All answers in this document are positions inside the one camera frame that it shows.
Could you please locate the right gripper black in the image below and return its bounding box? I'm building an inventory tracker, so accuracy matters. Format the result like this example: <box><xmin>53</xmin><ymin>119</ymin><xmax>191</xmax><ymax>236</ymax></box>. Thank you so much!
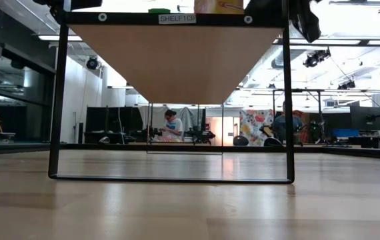
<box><xmin>244</xmin><ymin>0</ymin><xmax>323</xmax><ymax>43</ymax></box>

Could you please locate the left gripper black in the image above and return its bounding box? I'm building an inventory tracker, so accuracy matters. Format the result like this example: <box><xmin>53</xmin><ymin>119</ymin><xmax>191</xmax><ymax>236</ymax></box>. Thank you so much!
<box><xmin>32</xmin><ymin>0</ymin><xmax>103</xmax><ymax>11</ymax></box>

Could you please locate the yellow Corn Pops cereal box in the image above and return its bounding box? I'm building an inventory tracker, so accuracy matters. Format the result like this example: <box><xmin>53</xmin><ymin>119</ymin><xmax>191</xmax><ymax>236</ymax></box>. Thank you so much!
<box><xmin>193</xmin><ymin>0</ymin><xmax>245</xmax><ymax>15</ymax></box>

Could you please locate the long ceiling light panel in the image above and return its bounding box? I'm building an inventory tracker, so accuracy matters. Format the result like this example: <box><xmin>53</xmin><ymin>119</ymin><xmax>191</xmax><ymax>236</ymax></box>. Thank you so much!
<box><xmin>38</xmin><ymin>35</ymin><xmax>83</xmax><ymax>42</ymax></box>
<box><xmin>288</xmin><ymin>39</ymin><xmax>361</xmax><ymax>46</ymax></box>

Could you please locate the black ceiling track light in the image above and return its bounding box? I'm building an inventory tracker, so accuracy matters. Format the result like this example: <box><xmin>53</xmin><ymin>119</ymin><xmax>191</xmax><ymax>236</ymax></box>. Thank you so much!
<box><xmin>303</xmin><ymin>48</ymin><xmax>332</xmax><ymax>69</ymax></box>
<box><xmin>337</xmin><ymin>79</ymin><xmax>357</xmax><ymax>90</ymax></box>

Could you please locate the floral patterned cloth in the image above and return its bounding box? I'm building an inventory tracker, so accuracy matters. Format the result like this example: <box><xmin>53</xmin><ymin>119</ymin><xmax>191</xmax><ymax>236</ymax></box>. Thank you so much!
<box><xmin>239</xmin><ymin>109</ymin><xmax>275</xmax><ymax>147</ymax></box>

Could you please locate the person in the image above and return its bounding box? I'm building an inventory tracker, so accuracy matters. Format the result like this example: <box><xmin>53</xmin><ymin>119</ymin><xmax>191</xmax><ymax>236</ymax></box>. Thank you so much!
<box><xmin>159</xmin><ymin>109</ymin><xmax>184</xmax><ymax>143</ymax></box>
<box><xmin>273</xmin><ymin>101</ymin><xmax>304</xmax><ymax>144</ymax></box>

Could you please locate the black partition panel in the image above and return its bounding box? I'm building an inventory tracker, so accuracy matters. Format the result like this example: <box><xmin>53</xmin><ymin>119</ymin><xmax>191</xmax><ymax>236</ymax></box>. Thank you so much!
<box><xmin>85</xmin><ymin>106</ymin><xmax>144</xmax><ymax>144</ymax></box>

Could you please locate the grey hanging sheet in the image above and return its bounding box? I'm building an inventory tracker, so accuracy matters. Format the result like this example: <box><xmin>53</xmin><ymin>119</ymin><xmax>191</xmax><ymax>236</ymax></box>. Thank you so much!
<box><xmin>138</xmin><ymin>106</ymin><xmax>195</xmax><ymax>139</ymax></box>

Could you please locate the black round ball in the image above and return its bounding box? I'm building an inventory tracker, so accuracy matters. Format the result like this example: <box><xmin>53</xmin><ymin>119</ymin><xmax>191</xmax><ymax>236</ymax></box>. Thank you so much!
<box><xmin>232</xmin><ymin>135</ymin><xmax>250</xmax><ymax>147</ymax></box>

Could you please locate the blue storage bin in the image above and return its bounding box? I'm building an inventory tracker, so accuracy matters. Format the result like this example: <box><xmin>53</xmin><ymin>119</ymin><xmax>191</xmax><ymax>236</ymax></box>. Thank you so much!
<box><xmin>332</xmin><ymin>129</ymin><xmax>360</xmax><ymax>138</ymax></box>

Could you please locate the black computer monitor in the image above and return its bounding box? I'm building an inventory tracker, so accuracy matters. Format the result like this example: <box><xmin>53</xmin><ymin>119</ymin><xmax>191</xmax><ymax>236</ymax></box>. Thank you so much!
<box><xmin>349</xmin><ymin>105</ymin><xmax>380</xmax><ymax>131</ymax></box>

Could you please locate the black office desk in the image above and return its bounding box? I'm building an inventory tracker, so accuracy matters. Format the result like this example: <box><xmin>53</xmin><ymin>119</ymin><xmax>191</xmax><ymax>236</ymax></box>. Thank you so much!
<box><xmin>329</xmin><ymin>135</ymin><xmax>380</xmax><ymax>150</ymax></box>

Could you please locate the silver ventilation duct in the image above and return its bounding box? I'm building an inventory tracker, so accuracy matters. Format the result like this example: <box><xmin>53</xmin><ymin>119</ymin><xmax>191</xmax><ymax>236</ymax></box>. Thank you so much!
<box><xmin>271</xmin><ymin>19</ymin><xmax>333</xmax><ymax>69</ymax></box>

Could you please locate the round black wall camera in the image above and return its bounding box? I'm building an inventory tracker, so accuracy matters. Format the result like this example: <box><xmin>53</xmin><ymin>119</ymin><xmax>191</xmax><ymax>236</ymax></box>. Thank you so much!
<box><xmin>85</xmin><ymin>56</ymin><xmax>99</xmax><ymax>71</ymax></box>

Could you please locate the wooden shelf with black frame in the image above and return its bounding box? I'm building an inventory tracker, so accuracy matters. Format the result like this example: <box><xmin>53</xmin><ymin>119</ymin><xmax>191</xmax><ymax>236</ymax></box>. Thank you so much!
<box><xmin>47</xmin><ymin>0</ymin><xmax>296</xmax><ymax>185</ymax></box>

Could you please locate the black aluminium table frame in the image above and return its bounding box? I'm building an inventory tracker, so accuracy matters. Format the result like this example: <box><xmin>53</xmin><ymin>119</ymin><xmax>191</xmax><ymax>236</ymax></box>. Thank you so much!
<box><xmin>0</xmin><ymin>141</ymin><xmax>380</xmax><ymax>161</ymax></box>

